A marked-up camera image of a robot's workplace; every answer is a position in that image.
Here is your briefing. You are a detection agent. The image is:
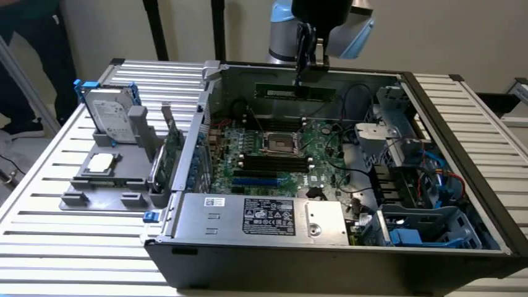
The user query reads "grey blue drive cage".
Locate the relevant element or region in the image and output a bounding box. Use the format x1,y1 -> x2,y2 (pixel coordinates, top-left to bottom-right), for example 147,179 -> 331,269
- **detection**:
376,203 -> 484,249

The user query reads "silver CPU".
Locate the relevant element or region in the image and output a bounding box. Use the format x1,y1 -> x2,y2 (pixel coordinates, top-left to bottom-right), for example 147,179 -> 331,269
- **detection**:
88,153 -> 116,173

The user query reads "black RAM slot bank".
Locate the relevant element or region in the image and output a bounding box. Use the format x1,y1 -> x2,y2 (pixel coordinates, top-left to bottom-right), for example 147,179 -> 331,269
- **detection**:
237,152 -> 315,174
243,114 -> 308,133

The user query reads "blue expansion slot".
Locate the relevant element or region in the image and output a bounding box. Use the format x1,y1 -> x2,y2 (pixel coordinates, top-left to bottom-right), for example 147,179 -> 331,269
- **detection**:
232,177 -> 279,187

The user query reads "green graphics card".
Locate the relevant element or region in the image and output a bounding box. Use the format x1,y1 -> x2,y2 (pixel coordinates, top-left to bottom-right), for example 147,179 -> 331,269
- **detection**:
149,101 -> 185,193

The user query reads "CPU socket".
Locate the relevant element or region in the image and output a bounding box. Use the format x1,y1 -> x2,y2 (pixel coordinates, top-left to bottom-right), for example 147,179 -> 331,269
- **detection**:
259,131 -> 307,155

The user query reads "grey fan shroud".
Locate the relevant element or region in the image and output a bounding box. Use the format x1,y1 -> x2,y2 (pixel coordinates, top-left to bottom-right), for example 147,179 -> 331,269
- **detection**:
353,123 -> 392,150

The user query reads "black wire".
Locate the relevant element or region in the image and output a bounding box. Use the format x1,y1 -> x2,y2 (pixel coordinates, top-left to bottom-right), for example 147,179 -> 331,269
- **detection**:
340,82 -> 375,122

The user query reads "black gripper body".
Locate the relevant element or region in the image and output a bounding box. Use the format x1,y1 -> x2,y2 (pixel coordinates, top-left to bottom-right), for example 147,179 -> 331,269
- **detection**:
291,0 -> 353,25

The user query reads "grey parts rack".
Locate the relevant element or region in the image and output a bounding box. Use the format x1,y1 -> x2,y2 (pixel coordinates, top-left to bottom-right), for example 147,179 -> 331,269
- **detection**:
59,106 -> 172,212

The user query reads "green RAM stick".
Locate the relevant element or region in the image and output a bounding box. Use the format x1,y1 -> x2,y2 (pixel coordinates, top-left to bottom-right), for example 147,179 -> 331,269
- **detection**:
255,82 -> 337,103

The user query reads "blue wire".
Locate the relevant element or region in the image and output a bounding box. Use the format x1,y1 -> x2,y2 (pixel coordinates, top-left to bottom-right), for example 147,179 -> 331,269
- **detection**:
419,147 -> 449,174

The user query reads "black stand leg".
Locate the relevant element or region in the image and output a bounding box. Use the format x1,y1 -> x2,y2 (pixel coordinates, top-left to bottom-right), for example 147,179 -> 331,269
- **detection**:
211,0 -> 228,62
145,0 -> 171,62

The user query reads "black open PC case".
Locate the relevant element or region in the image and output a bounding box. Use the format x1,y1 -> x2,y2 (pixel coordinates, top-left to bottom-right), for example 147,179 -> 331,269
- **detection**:
141,59 -> 528,290

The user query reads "red wire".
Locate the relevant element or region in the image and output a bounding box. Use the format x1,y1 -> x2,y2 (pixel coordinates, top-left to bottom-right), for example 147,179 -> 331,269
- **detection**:
415,171 -> 468,205

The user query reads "hard disk in blue bracket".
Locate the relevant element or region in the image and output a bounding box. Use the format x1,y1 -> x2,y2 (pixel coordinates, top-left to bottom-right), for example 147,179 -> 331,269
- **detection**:
72,79 -> 144,146

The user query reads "grey power supply unit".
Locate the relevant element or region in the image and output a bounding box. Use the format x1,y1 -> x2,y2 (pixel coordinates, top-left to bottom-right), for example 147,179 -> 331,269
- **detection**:
171,193 -> 352,248

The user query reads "green motherboard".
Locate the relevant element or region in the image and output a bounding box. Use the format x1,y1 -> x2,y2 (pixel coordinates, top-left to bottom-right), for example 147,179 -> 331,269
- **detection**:
205,119 -> 360,199

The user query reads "person in dark clothes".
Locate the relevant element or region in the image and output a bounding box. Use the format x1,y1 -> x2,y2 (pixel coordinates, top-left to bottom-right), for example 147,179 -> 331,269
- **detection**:
0,0 -> 80,137

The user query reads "grey metal disk bay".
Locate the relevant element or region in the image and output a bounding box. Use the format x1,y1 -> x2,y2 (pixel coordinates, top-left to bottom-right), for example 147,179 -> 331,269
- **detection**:
372,85 -> 433,168

